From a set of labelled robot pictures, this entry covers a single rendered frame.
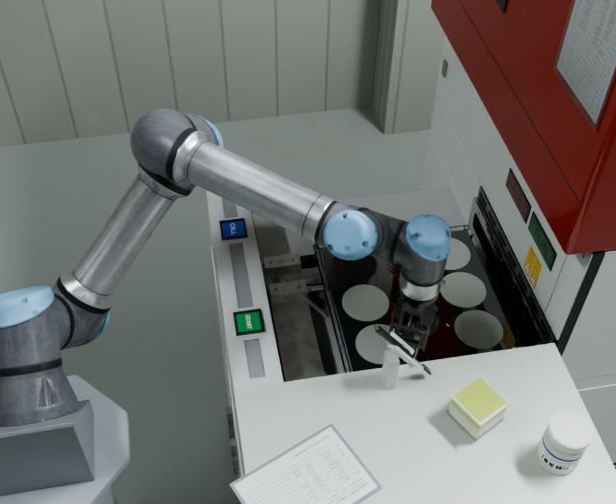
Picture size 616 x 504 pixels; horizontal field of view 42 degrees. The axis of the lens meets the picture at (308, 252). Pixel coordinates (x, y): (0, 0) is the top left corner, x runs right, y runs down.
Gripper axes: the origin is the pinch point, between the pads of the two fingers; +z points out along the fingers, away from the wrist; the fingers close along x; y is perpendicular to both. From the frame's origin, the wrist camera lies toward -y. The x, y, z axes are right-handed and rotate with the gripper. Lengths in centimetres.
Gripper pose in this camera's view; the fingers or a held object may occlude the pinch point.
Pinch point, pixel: (410, 344)
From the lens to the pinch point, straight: 161.3
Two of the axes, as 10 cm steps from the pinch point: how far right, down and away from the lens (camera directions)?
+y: -3.4, 6.9, -6.4
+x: 9.4, 2.6, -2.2
